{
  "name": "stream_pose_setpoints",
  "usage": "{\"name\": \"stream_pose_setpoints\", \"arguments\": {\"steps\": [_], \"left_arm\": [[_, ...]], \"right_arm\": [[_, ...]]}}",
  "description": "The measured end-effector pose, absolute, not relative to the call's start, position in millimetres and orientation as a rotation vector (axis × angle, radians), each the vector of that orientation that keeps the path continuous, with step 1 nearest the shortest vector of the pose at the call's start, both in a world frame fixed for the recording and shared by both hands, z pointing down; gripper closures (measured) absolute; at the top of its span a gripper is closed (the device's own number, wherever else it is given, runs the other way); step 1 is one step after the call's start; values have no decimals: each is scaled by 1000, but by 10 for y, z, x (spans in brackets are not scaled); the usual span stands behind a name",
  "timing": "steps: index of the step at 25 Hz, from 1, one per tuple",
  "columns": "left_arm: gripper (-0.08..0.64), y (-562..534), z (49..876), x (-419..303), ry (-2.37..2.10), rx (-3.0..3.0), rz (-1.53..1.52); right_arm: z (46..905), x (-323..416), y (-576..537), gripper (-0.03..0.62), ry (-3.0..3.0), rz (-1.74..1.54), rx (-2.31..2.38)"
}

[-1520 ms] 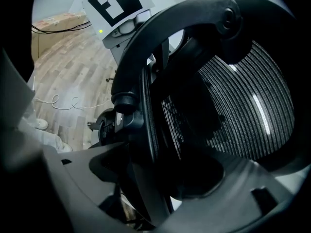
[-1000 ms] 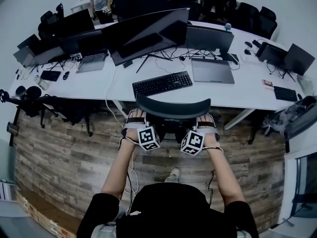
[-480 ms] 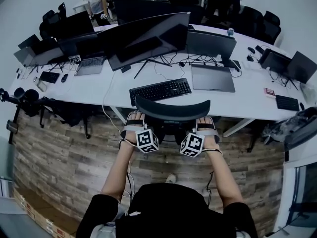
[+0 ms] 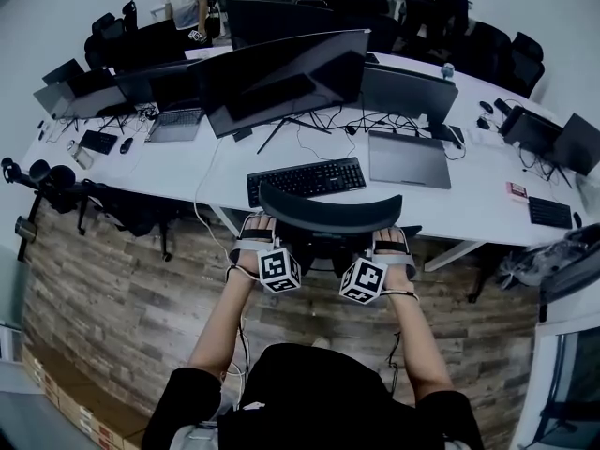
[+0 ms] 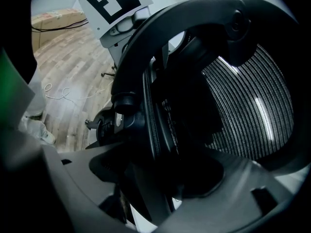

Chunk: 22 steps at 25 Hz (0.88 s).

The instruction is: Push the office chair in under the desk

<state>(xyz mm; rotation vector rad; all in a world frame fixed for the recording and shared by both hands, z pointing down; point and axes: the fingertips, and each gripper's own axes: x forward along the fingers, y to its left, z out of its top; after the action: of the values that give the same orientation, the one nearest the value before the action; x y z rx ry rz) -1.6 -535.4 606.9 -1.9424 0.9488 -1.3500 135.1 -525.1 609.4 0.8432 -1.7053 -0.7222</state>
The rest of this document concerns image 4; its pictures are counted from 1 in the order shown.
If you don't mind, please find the large curved black monitor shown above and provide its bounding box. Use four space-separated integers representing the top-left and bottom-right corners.
198 28 372 140

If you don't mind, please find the closed grey laptop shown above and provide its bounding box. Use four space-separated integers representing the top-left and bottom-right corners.
367 129 453 191

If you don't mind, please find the person's right forearm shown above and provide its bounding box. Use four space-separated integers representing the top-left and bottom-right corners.
386 292 457 403

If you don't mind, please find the open grey laptop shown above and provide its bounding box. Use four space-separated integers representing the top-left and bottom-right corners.
143 69 206 144

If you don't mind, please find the flat black monitor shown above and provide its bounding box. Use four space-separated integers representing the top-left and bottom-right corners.
359 62 460 129

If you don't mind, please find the white desk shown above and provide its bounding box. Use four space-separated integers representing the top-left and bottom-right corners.
21 44 600 272

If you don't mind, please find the open dark laptop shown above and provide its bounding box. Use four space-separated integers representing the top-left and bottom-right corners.
32 57 130 121

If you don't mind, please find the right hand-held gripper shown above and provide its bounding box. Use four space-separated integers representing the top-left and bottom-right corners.
338 226 418 307

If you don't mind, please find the person's right hand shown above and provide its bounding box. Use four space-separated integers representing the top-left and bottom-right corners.
374 228 407 255

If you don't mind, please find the red box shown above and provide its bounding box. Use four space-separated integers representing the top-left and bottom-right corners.
505 181 530 203

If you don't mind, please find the person's left forearm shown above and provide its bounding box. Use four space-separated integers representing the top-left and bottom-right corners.
186 268 262 384

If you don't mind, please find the black full-size keyboard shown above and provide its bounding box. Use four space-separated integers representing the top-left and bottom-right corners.
246 157 368 209

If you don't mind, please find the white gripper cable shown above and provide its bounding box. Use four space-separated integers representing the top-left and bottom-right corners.
218 314 250 412

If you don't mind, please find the stack of cardboard boxes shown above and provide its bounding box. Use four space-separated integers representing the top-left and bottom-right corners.
18 343 147 450

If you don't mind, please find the small black keyboard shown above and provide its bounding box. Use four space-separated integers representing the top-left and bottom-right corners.
78 129 119 156
528 195 575 231

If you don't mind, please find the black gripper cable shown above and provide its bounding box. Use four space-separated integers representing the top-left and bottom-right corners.
384 329 405 396

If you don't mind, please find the person's black shirt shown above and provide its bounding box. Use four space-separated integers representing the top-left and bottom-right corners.
140 342 485 450

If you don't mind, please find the person's left hand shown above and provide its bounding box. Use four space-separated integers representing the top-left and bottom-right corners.
247 216 278 243

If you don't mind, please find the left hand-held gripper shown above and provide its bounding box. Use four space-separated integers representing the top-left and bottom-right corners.
228 212 304 295

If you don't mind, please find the black mesh office chair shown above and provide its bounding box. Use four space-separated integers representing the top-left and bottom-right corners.
0 156 182 263

